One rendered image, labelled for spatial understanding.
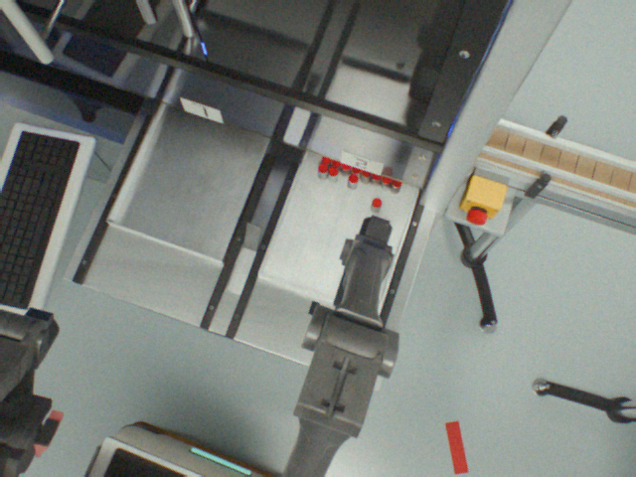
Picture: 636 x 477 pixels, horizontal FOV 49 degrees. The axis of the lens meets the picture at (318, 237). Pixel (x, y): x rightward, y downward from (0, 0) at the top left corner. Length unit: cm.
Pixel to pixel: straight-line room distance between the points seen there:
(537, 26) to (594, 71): 196
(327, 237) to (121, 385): 113
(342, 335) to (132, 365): 165
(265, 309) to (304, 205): 24
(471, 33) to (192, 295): 83
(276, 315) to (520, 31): 81
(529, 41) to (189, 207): 87
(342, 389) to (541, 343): 171
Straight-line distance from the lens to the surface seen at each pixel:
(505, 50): 93
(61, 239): 167
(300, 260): 147
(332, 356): 79
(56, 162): 170
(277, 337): 145
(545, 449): 243
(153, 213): 154
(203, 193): 153
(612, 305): 255
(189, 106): 146
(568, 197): 156
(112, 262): 153
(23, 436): 114
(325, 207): 150
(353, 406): 78
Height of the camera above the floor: 232
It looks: 75 degrees down
